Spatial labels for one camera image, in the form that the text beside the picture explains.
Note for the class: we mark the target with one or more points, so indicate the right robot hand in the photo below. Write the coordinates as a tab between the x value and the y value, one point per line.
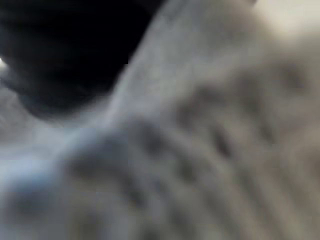
62	50

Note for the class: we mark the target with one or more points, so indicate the grey knitted garment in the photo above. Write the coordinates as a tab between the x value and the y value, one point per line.
190	150

